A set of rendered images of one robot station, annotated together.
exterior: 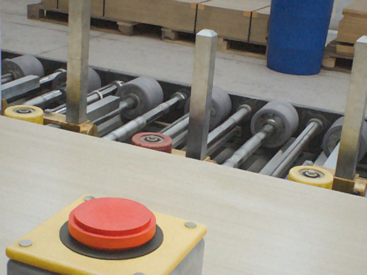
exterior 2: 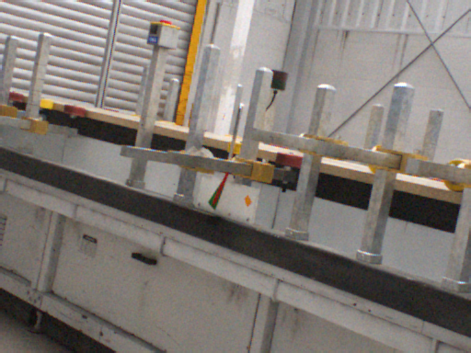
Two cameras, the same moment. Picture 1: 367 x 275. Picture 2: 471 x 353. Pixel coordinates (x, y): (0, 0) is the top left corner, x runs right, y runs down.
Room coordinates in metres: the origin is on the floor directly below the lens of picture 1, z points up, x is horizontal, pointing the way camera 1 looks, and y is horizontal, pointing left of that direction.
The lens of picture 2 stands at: (-2.22, -1.69, 0.96)
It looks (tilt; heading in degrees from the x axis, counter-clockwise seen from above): 3 degrees down; 28
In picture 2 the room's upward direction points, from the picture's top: 11 degrees clockwise
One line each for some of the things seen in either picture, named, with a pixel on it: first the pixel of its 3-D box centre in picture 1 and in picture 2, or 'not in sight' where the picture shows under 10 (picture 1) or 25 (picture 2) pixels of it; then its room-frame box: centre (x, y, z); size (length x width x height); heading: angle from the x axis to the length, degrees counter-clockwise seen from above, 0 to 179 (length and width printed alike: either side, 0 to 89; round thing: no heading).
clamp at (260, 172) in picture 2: not in sight; (251, 169); (0.10, -0.47, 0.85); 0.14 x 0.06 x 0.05; 69
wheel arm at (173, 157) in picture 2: not in sight; (234, 167); (0.03, -0.46, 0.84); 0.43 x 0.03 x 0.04; 159
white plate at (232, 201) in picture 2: not in sight; (225, 199); (0.10, -0.41, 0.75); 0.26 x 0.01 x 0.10; 69
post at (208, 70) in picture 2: not in sight; (198, 125); (0.20, -0.21, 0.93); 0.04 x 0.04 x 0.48; 69
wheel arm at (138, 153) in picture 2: not in sight; (186, 161); (0.14, -0.23, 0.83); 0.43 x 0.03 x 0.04; 159
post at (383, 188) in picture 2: not in sight; (384, 184); (-0.07, -0.91, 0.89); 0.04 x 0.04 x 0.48; 69
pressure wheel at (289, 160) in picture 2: not in sight; (287, 172); (0.21, -0.53, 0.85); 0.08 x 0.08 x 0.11
